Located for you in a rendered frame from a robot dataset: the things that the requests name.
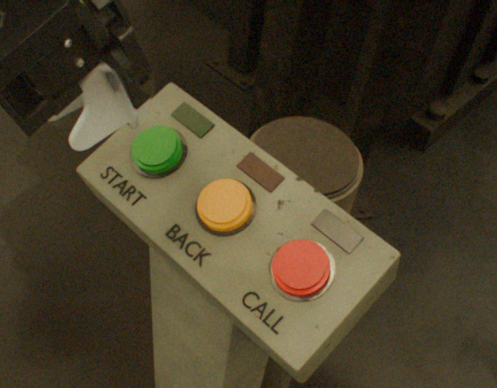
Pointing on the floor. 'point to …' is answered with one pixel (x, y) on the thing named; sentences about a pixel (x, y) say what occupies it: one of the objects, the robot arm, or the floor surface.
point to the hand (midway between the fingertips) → (134, 106)
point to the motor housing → (290, 57)
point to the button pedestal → (232, 258)
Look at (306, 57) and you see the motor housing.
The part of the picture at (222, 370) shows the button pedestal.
